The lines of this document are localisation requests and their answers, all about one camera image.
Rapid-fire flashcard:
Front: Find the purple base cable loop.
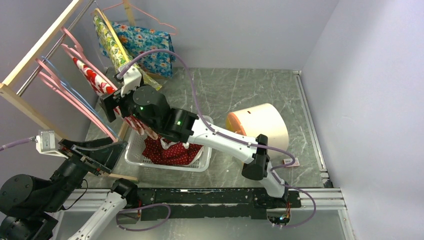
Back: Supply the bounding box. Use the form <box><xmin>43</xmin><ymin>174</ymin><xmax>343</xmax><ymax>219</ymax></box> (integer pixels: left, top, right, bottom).
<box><xmin>115</xmin><ymin>202</ymin><xmax>171</xmax><ymax>232</ymax></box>

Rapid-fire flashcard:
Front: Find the pink wire hanger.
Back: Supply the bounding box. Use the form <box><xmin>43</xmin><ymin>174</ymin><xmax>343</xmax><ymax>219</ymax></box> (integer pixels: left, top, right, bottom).
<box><xmin>91</xmin><ymin>0</ymin><xmax>178</xmax><ymax>37</ymax></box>

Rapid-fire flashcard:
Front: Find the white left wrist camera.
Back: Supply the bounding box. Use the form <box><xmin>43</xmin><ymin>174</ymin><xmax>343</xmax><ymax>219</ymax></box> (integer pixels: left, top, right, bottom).
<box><xmin>35</xmin><ymin>130</ymin><xmax>66</xmax><ymax>158</ymax></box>

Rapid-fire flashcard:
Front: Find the pink plastic hanger front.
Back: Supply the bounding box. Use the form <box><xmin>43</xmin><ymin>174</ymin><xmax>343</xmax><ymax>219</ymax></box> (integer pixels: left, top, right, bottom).
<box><xmin>34</xmin><ymin>58</ymin><xmax>118</xmax><ymax>143</ymax></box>

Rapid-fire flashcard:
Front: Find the yellow wooden hanger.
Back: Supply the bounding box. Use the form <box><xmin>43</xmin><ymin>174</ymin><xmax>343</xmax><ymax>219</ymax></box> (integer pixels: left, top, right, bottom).
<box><xmin>93</xmin><ymin>8</ymin><xmax>132</xmax><ymax>65</ymax></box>

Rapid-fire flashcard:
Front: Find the white red flower skirt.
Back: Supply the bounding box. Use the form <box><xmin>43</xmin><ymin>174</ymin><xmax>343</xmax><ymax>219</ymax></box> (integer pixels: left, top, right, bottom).
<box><xmin>72</xmin><ymin>57</ymin><xmax>159</xmax><ymax>140</ymax></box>

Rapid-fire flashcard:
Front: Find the red polka dot skirt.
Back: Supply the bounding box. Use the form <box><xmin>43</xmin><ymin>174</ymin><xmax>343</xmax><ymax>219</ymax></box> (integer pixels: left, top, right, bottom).
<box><xmin>142</xmin><ymin>136</ymin><xmax>205</xmax><ymax>166</ymax></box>

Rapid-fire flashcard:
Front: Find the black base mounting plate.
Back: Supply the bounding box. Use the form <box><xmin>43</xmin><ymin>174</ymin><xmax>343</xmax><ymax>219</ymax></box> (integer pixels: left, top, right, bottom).
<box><xmin>109</xmin><ymin>178</ymin><xmax>303</xmax><ymax>222</ymax></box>

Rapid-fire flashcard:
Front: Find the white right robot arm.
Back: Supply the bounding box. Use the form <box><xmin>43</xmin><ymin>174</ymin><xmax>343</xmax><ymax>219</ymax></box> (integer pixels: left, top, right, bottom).
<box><xmin>100</xmin><ymin>85</ymin><xmax>289</xmax><ymax>207</ymax></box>

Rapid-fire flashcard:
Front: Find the small red white card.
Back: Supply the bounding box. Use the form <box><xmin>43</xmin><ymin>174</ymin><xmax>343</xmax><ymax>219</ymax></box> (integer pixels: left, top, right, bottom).
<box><xmin>282</xmin><ymin>158</ymin><xmax>300</xmax><ymax>168</ymax></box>

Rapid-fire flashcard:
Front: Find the wooden clothes rack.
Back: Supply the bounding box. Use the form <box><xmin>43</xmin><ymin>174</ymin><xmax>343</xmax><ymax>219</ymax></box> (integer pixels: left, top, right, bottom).
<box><xmin>0</xmin><ymin>0</ymin><xmax>163</xmax><ymax>183</ymax></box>

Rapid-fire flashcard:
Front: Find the white cylindrical bin orange lid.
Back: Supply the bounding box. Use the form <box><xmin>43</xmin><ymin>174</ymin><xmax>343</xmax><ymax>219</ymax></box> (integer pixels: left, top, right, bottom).
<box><xmin>225</xmin><ymin>103</ymin><xmax>289</xmax><ymax>151</ymax></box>

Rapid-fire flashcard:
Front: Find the yellow lemon print skirt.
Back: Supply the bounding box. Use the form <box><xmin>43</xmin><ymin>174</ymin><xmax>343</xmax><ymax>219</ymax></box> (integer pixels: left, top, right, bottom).
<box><xmin>93</xmin><ymin>14</ymin><xmax>163</xmax><ymax>91</ymax></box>

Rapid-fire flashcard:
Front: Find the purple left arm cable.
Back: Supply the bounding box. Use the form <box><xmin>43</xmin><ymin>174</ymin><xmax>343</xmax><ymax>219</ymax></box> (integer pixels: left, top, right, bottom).
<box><xmin>0</xmin><ymin>136</ymin><xmax>37</xmax><ymax>153</ymax></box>

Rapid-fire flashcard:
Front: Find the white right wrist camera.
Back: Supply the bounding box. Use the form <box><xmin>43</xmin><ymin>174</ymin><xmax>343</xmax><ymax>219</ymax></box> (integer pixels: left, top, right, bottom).
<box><xmin>116</xmin><ymin>65</ymin><xmax>143</xmax><ymax>97</ymax></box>

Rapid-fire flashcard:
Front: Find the pink plastic hanger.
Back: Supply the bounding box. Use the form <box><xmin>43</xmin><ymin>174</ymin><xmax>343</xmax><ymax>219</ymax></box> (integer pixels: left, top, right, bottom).
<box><xmin>34</xmin><ymin>58</ymin><xmax>118</xmax><ymax>143</ymax></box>
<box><xmin>60</xmin><ymin>26</ymin><xmax>117</xmax><ymax>90</ymax></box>

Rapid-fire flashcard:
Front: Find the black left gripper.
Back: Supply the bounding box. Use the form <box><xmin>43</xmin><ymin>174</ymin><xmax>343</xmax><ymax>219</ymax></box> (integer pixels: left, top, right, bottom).
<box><xmin>41</xmin><ymin>135</ymin><xmax>128</xmax><ymax>210</ymax></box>

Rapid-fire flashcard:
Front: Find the blue wire hanger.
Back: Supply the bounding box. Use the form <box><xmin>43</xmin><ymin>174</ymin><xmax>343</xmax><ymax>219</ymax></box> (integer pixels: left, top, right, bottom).
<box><xmin>41</xmin><ymin>56</ymin><xmax>119</xmax><ymax>141</ymax></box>

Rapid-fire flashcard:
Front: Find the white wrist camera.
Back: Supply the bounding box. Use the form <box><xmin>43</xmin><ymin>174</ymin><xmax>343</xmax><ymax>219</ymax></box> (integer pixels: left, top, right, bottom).
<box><xmin>116</xmin><ymin>65</ymin><xmax>143</xmax><ymax>97</ymax></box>
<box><xmin>35</xmin><ymin>130</ymin><xmax>66</xmax><ymax>158</ymax></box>

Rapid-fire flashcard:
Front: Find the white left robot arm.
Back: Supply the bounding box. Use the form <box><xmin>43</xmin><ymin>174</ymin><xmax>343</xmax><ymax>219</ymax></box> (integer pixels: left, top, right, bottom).
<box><xmin>0</xmin><ymin>137</ymin><xmax>139</xmax><ymax>240</ymax></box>

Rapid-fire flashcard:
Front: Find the white plastic basket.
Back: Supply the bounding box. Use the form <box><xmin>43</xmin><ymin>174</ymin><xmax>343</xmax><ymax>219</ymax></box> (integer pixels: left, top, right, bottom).
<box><xmin>124</xmin><ymin>130</ymin><xmax>212</xmax><ymax>172</ymax></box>

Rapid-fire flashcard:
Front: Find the blue floral skirt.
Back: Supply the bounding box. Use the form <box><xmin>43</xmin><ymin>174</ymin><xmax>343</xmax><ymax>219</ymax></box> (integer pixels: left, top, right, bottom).
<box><xmin>111</xmin><ymin>22</ymin><xmax>176</xmax><ymax>78</ymax></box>

